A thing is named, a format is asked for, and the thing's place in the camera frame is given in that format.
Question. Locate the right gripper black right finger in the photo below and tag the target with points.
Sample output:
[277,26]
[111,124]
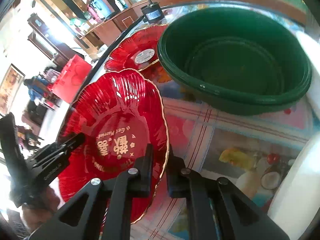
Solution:
[217,209]

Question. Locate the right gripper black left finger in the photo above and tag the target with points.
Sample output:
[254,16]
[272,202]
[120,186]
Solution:
[101,209]

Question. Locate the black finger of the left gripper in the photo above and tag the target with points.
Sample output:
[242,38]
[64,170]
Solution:
[54,158]

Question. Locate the red glass plate with text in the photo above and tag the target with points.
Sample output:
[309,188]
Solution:
[119,114]

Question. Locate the red glass plate with sticker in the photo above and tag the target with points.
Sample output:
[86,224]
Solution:
[139,51]

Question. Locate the green plastic basin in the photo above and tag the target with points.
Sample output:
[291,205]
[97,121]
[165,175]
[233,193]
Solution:
[238,61]

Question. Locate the operator left hand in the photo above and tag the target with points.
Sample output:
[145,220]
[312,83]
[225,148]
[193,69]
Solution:
[33,218]

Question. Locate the fruit pattern tablecloth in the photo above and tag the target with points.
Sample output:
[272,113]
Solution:
[254,152]

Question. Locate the red gift bag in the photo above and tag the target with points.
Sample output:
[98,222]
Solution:
[71,78]

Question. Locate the seated person in blue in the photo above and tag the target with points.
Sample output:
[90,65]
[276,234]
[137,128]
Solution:
[37,87]

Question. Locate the wooden cabinet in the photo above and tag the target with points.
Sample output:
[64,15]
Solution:
[112,28]

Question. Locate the pink thermos jug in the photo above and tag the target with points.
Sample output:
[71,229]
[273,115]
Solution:
[93,13]

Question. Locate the blue thermos jug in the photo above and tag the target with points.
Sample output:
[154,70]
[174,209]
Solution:
[101,8]

